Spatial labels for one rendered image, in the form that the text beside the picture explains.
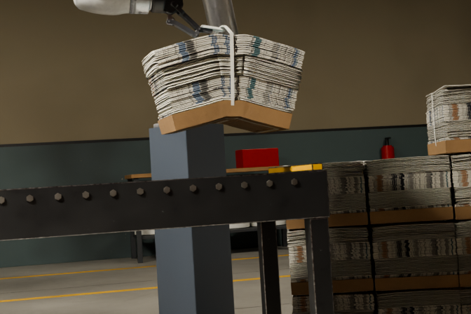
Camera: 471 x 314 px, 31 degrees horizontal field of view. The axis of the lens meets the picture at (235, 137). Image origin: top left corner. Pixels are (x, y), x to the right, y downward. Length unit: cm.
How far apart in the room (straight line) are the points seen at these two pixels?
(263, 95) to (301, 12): 779
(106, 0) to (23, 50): 719
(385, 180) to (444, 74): 768
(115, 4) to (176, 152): 88
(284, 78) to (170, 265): 108
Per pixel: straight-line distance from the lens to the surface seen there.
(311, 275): 220
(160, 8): 240
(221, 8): 296
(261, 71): 231
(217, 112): 227
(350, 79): 1015
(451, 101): 304
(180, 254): 311
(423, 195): 302
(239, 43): 230
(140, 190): 207
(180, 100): 226
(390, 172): 300
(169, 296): 318
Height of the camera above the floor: 79
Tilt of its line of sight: 3 degrees up
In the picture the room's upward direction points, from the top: 3 degrees counter-clockwise
